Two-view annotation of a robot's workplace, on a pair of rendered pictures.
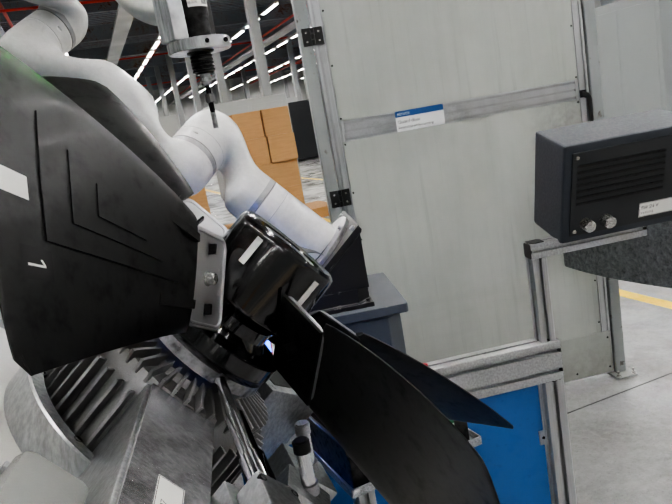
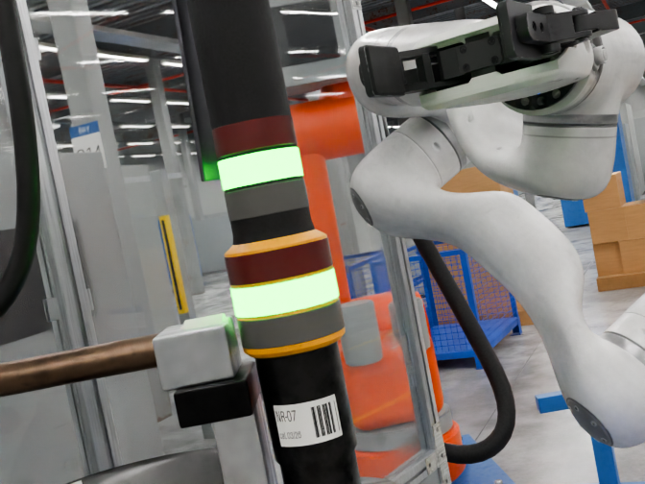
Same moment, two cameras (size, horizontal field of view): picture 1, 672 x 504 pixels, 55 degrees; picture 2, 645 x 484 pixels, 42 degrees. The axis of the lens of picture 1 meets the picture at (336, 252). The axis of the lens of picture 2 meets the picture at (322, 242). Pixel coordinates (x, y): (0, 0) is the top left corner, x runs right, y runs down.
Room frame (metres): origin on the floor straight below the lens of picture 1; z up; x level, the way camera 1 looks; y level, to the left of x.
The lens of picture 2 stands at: (0.52, -0.14, 1.58)
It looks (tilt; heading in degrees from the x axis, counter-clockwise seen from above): 3 degrees down; 43
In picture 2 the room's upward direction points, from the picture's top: 11 degrees counter-clockwise
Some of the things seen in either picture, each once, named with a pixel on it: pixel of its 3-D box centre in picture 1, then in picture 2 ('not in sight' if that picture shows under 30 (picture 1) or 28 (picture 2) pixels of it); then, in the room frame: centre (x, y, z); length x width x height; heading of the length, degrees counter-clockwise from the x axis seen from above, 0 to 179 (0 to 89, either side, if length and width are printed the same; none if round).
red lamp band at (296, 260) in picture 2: not in sight; (278, 260); (0.76, 0.11, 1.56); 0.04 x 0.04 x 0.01
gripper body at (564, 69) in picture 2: not in sight; (509, 57); (1.05, 0.15, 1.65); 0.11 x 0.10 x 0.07; 7
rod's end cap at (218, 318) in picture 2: not in sight; (208, 340); (0.73, 0.14, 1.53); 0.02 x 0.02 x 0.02; 42
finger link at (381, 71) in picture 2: not in sight; (377, 76); (0.96, 0.20, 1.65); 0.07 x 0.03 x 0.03; 7
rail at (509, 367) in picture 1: (332, 408); not in sight; (1.13, 0.06, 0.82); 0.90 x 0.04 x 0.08; 97
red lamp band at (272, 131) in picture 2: not in sight; (254, 137); (0.76, 0.11, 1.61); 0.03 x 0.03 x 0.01
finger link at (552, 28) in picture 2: not in sight; (547, 26); (0.97, 0.08, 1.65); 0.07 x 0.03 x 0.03; 7
